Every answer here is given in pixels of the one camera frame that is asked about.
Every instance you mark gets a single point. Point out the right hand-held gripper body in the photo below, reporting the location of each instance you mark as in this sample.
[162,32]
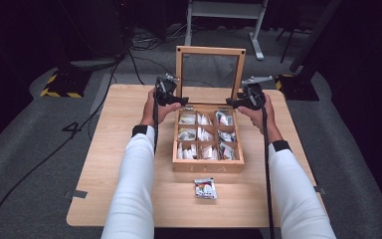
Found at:
[254,96]

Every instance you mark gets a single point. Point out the black slanted pole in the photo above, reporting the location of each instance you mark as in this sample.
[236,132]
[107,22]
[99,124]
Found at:
[315,35]

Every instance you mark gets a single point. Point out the rows of tea packets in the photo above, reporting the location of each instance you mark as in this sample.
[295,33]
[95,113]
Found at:
[205,136]

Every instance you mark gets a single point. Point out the black base with hazard stripes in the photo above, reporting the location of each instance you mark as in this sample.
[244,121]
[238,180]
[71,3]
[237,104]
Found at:
[300,88]
[68,83]

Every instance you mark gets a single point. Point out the black wristband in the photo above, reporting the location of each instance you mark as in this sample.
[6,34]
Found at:
[281,145]
[140,130]

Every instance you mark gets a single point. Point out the grey tape piece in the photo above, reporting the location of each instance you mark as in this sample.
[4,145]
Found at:
[319,190]
[77,194]

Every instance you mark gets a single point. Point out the person's right hand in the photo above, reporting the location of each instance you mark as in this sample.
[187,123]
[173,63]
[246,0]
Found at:
[266,121]

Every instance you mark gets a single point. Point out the wooden tea box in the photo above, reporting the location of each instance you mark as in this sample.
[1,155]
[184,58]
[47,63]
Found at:
[209,167]

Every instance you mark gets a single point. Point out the person's left hand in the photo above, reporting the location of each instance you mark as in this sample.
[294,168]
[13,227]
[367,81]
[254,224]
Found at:
[152,114]

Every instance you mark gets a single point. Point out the colourful tea packet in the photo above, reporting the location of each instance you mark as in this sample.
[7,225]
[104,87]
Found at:
[206,188]

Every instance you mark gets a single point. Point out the white metal stand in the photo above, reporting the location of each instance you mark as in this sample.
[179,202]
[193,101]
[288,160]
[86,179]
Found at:
[225,10]

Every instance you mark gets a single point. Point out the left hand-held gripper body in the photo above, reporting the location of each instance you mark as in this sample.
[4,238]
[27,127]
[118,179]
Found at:
[164,92]

